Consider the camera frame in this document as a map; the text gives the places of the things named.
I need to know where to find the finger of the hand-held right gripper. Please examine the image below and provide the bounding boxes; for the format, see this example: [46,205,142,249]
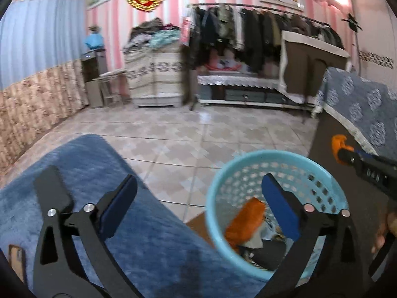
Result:
[354,149,383,162]
[337,148,364,174]

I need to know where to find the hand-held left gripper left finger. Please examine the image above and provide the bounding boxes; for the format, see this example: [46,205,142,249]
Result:
[33,165,146,298]

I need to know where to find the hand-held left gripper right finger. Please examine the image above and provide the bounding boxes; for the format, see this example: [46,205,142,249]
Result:
[254,173,369,298]

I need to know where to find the orange plastic toy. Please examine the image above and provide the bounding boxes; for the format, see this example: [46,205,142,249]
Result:
[225,197,267,253]

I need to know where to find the light blue plastic basket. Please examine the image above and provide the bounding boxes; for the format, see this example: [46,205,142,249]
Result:
[205,150,349,281]

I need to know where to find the dark clothes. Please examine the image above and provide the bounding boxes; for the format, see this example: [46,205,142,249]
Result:
[248,239,287,270]

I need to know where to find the person's right hand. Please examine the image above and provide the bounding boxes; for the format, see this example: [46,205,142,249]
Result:
[371,206,393,254]

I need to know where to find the blue plush blanket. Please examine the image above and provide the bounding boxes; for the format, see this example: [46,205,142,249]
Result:
[0,133,270,298]

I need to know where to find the blue patterned cloth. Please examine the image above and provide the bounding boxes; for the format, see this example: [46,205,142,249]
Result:
[313,67,397,157]

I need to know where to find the brown cloth cover white trim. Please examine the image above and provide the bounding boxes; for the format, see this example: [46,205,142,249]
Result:
[277,30,351,103]

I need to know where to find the low white cabinet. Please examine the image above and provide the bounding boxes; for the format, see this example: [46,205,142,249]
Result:
[197,84,314,110]

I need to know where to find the grey water dispenser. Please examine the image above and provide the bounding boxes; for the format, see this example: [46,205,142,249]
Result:
[81,50,109,109]

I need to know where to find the small folding table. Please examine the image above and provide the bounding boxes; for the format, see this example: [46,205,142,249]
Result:
[93,70,131,108]

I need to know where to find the patterned cloth-covered cabinet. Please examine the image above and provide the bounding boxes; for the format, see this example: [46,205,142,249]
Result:
[124,45,185,109]

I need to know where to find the white lace cloth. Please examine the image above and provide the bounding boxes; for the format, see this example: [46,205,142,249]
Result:
[197,74,281,90]

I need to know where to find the metal clothes rack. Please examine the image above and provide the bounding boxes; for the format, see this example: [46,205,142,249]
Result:
[183,2,345,112]

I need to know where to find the red pink toy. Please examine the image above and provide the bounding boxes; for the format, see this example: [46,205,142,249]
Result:
[206,54,249,72]

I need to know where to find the row of hanging clothes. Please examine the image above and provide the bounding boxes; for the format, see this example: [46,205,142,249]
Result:
[189,5,345,73]

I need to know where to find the blue cloth-covered bottle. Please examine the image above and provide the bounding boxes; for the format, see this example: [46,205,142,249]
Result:
[83,33,104,50]

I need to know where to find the pile of clothes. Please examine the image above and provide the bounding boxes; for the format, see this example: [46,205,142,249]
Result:
[122,17,182,53]

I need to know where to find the blue floral curtain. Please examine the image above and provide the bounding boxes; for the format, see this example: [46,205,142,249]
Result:
[0,0,90,174]

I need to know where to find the pink hanging bag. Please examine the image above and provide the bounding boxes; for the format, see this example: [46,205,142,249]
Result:
[181,15,191,44]

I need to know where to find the black wall ornament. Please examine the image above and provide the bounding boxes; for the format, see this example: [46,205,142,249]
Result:
[341,12,363,32]

